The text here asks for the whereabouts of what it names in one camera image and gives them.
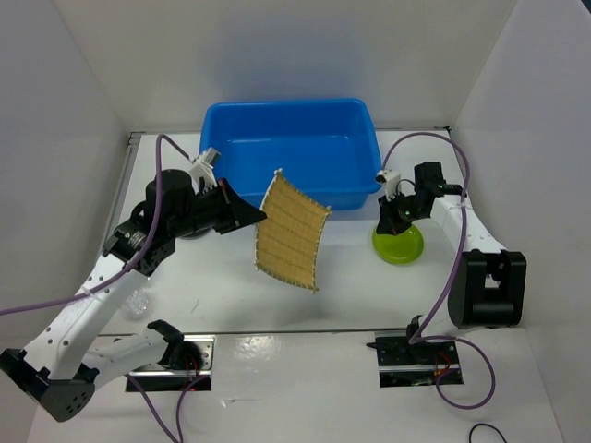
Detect bamboo sushi mat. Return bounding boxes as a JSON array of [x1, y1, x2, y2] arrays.
[[254, 169, 332, 293]]

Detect purple cable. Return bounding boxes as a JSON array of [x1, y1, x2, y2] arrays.
[[380, 131, 498, 410], [0, 133, 204, 443]]

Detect black cable on floor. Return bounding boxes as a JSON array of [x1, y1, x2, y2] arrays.
[[468, 422, 509, 443]]

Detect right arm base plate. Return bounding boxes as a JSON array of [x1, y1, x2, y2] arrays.
[[366, 330, 464, 389]]

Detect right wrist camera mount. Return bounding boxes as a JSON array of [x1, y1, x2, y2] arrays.
[[375, 169, 402, 201]]

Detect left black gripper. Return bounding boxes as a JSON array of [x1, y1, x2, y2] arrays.
[[170, 176, 267, 237]]

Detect blue plastic bin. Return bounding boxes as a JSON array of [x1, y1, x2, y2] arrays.
[[199, 98, 381, 210]]

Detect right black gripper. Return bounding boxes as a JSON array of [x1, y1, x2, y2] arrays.
[[377, 189, 428, 235]]

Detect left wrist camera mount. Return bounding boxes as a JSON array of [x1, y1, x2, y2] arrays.
[[188, 147, 221, 193]]

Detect green round plate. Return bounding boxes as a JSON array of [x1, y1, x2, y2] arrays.
[[371, 224, 424, 266]]

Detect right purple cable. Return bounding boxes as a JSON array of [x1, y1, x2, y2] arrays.
[[380, 131, 498, 410]]

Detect black round plate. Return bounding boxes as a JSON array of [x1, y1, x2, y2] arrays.
[[176, 226, 212, 240]]

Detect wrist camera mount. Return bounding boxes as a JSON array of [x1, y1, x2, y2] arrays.
[[375, 169, 402, 201], [188, 147, 221, 193]]

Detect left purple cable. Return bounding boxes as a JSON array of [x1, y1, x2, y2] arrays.
[[0, 133, 204, 443]]

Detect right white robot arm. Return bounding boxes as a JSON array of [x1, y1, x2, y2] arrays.
[[372, 162, 527, 363]]

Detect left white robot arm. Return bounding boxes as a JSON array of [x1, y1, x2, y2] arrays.
[[1, 170, 267, 423]]

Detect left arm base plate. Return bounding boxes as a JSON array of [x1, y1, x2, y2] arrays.
[[130, 334, 215, 392]]

